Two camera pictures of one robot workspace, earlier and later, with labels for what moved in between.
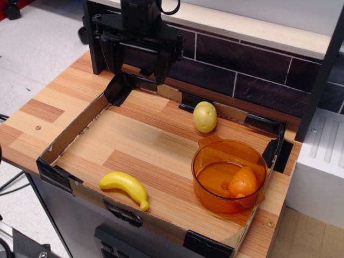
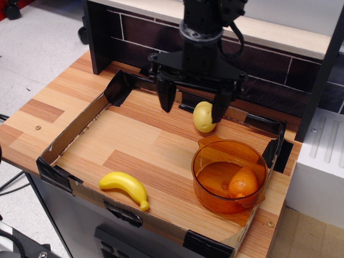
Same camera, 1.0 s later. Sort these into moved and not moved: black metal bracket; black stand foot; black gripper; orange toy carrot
Moved: black gripper
Not moved: black stand foot; black metal bracket; orange toy carrot
